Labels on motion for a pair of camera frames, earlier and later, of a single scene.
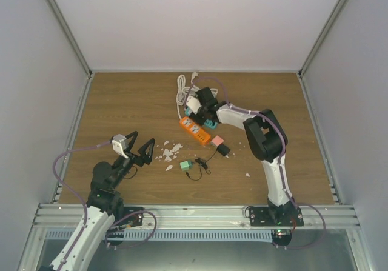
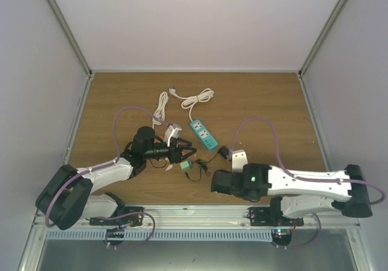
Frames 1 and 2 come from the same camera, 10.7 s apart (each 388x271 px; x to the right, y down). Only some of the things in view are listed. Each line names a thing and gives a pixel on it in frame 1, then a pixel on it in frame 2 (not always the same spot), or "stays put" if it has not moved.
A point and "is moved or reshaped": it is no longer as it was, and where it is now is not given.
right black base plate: (259, 216) stays put
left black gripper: (144, 157) to (175, 154)
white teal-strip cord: (181, 90) is moved or reshaped
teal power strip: (207, 122) to (204, 134)
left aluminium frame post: (54, 8) stays put
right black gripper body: (200, 122) to (239, 193)
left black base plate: (132, 217) stays put
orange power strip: (202, 135) to (157, 140)
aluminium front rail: (62, 216) stays put
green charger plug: (185, 165) stays put
